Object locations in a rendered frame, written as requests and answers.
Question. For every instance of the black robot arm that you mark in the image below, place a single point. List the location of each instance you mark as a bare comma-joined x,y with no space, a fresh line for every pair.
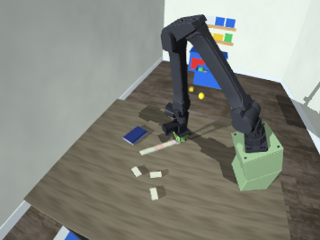
245,111

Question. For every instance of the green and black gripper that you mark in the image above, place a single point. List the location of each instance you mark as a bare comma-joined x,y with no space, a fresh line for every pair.
186,132

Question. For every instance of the white domino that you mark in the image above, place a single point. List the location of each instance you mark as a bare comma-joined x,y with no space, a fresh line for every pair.
154,194
153,149
164,145
144,152
155,174
171,143
136,172

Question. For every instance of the blue flat rectangular pad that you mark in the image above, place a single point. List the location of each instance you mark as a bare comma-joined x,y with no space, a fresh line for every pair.
135,135

